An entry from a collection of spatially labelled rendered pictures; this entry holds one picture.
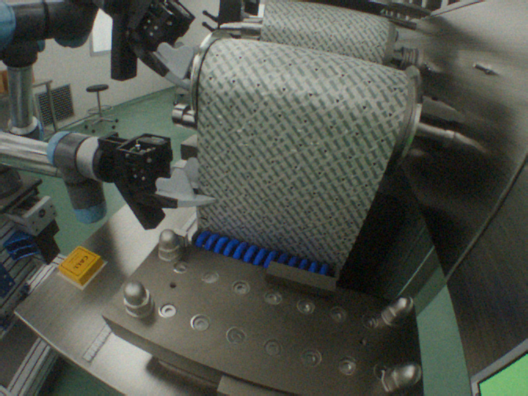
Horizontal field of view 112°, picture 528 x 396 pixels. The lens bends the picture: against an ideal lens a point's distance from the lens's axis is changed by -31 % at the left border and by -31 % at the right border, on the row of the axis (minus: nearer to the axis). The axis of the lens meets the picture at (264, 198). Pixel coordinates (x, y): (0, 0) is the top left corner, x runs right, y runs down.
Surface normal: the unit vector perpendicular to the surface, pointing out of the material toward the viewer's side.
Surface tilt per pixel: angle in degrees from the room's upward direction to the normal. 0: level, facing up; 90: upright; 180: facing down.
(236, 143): 90
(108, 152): 90
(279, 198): 90
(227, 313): 0
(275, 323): 0
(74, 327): 0
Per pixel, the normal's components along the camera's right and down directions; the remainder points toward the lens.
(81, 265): 0.12, -0.82
